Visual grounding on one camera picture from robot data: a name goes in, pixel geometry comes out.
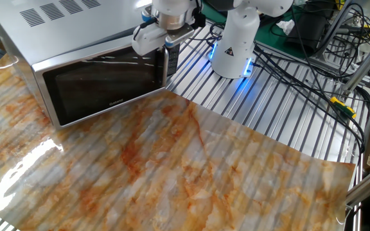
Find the white Franka Hand gripper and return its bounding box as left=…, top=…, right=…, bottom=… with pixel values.
left=131, top=21, right=167, bottom=57

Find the slanted aluminium profile post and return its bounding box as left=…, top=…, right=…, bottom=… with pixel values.
left=342, top=38, right=370, bottom=97

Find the green cutting mat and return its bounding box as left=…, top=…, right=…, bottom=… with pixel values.
left=200, top=0, right=321, bottom=60

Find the yellow handled screwdriver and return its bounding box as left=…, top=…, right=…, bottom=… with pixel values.
left=305, top=79, right=358, bottom=119

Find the black cable bundle on table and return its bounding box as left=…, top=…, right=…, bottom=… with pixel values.
left=252, top=41, right=370, bottom=155

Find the crumpled white tissue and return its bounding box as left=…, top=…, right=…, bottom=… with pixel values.
left=275, top=19, right=297, bottom=36

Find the microwave door with black window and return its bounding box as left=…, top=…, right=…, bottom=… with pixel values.
left=32, top=43, right=170, bottom=130

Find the black box device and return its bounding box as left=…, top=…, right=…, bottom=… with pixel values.
left=284, top=1, right=337, bottom=54

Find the grey metal stand leg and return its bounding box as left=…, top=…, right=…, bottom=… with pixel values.
left=316, top=0, right=358, bottom=59

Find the orange marble pattern glossy sheet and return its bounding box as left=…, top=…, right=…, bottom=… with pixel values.
left=0, top=53, right=357, bottom=231

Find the silver wrist camera with blue ends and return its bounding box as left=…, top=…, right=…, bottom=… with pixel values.
left=164, top=24, right=196, bottom=49

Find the black camera cable on arm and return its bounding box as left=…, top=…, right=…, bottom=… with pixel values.
left=132, top=0, right=207, bottom=41

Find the silver Galanz microwave oven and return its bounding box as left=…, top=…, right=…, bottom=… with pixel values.
left=0, top=0, right=182, bottom=130

